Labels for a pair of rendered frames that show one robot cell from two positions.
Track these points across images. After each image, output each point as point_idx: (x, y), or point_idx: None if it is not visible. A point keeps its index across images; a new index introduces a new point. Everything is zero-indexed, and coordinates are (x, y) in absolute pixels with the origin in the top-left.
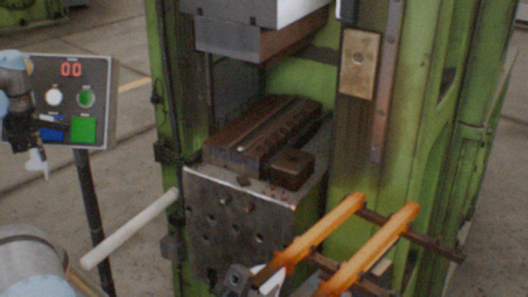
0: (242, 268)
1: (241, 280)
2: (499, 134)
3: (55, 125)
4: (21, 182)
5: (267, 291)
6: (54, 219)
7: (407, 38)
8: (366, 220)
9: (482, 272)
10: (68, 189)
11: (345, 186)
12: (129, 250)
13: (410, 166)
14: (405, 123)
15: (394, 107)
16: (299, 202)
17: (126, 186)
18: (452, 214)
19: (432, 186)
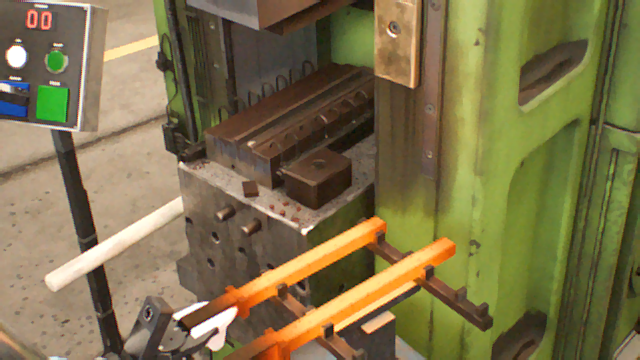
0: (157, 301)
1: (153, 316)
2: None
3: (9, 97)
4: (26, 162)
5: (199, 334)
6: (62, 220)
7: (455, 4)
8: None
9: None
10: (89, 177)
11: (395, 207)
12: (157, 272)
13: (473, 187)
14: (462, 125)
15: (447, 101)
16: (316, 225)
17: (172, 180)
18: (602, 263)
19: (562, 218)
